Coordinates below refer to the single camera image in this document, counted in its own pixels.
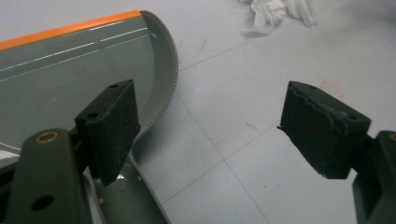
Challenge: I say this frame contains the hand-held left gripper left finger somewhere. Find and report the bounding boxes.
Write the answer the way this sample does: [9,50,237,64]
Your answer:
[75,79,142,188]

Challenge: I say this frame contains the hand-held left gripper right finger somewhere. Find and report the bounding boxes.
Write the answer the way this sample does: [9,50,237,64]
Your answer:
[276,80,373,180]

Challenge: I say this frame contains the grey dustpan with orange edge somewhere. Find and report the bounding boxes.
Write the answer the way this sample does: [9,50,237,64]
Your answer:
[0,9,179,224]

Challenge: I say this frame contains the white tissue paper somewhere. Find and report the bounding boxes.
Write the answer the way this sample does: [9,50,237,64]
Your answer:
[238,0,319,37]

